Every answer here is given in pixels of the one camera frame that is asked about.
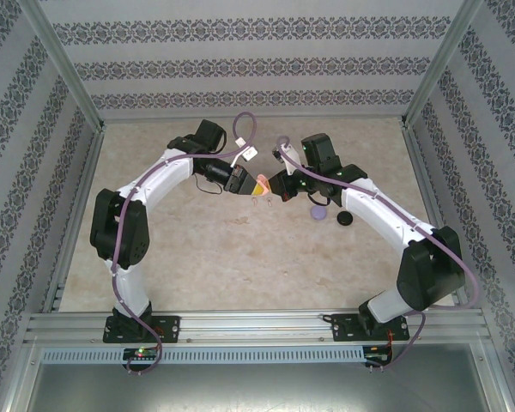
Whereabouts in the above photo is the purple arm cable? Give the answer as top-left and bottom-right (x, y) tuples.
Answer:
(276, 136), (482, 373)
(110, 111), (259, 375)

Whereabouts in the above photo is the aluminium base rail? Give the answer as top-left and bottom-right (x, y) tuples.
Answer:
(24, 312), (487, 345)

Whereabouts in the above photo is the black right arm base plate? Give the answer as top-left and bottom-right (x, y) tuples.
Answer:
(330, 312), (412, 343)

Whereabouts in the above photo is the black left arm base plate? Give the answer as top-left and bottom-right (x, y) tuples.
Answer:
(101, 315), (182, 344)

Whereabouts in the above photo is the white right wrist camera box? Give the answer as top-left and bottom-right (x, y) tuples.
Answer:
(271, 143), (305, 177)

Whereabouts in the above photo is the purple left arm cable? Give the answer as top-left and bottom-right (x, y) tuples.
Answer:
(110, 111), (259, 375)

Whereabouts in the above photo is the grey metal shelf panel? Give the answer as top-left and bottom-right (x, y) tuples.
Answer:
(8, 362), (512, 412)

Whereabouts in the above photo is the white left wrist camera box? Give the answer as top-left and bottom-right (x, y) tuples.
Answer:
(229, 136), (259, 173)

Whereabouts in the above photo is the thin black left wrist cable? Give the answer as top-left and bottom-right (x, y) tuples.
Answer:
(194, 173), (225, 196)

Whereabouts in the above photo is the aluminium side rail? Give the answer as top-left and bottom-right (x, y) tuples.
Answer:
(401, 122), (471, 308)
(40, 128), (106, 314)

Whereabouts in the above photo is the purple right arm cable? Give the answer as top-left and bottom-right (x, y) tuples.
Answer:
(276, 136), (482, 373)

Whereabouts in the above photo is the white slotted cable duct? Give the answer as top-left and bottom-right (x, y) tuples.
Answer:
(39, 345), (367, 365)

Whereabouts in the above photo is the aluminium frame post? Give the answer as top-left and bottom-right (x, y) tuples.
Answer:
(16, 0), (106, 132)
(399, 0), (486, 130)

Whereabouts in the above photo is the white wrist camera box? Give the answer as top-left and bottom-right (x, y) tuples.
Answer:
(271, 143), (305, 177)
(229, 136), (259, 173)

